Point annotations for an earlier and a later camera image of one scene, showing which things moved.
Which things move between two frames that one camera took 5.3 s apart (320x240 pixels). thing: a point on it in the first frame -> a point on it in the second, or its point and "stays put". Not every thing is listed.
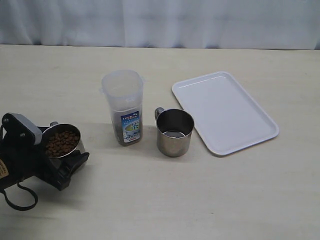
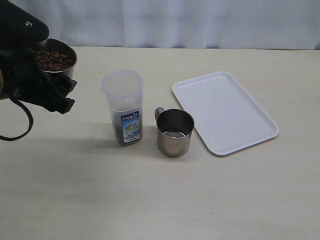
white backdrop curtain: x=293 y=24 stays put
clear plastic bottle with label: x=124 y=89 stays put
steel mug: x=174 y=127 stays put
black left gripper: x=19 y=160 -> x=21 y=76
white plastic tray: x=221 y=113 stays put
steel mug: x=60 y=140 -> x=52 y=43
